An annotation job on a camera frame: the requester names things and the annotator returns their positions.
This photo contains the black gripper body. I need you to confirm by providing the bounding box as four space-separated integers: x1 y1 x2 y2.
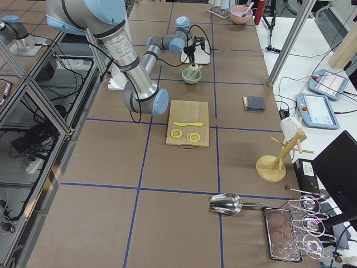
184 44 196 56

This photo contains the translucent white spoon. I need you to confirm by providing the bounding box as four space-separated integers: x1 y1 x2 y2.
191 65 202 80

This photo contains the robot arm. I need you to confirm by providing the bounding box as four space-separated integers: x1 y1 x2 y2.
46 1 195 115

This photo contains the mint green bowl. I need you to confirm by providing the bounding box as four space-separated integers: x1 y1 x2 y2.
181 68 202 84

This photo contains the pink ice bowl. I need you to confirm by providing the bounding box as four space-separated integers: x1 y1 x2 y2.
230 6 253 25

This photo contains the long bar spoon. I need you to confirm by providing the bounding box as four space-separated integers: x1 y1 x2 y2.
284 185 331 200

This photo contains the cream bear serving tray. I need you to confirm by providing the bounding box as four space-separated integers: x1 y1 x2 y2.
181 40 210 65

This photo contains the pastel cup rack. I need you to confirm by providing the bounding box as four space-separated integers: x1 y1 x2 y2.
207 0 231 19

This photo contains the bamboo cutting board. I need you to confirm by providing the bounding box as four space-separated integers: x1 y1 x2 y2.
166 100 210 147

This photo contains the yellow plastic knife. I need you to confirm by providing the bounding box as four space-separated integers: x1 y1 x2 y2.
173 122 203 127

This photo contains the grey folded cloth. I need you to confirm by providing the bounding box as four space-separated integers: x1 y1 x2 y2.
242 96 266 111

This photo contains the lower lemon slice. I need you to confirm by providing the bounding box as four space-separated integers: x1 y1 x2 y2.
170 129 182 138

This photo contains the lemon slice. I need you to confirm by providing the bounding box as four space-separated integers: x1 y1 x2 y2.
170 129 182 138
186 133 200 142

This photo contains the upper lemon slice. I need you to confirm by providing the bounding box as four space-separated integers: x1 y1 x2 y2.
186 133 200 142

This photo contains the black tripod stand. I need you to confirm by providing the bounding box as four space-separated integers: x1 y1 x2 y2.
263 0 281 54

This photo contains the white paper box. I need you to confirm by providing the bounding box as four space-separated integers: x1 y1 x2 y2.
280 117 302 141

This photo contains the wooden cup tree stand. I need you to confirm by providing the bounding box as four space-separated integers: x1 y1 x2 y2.
255 128 313 183

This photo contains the near teach pendant tablet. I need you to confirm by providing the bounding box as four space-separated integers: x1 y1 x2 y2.
296 93 340 130

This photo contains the teach pendant tablet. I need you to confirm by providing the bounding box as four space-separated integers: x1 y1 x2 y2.
296 93 340 130
308 69 349 101

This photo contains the far teach pendant tablet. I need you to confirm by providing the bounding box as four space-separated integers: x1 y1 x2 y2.
308 69 349 101

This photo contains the steel ice scoop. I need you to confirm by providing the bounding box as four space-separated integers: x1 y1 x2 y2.
209 193 264 216

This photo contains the black computer monitor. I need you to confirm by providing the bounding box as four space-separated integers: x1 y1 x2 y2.
312 130 356 229

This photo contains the black wooden glass tray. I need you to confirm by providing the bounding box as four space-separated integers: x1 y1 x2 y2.
263 207 303 263

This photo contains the clear wine glass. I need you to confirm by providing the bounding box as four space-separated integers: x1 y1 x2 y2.
270 234 337 262

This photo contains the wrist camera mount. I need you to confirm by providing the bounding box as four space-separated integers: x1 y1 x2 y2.
194 36 205 50

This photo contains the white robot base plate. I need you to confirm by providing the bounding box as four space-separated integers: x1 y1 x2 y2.
108 64 128 90

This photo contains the aluminium frame post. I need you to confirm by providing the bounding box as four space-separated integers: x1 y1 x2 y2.
267 0 316 87

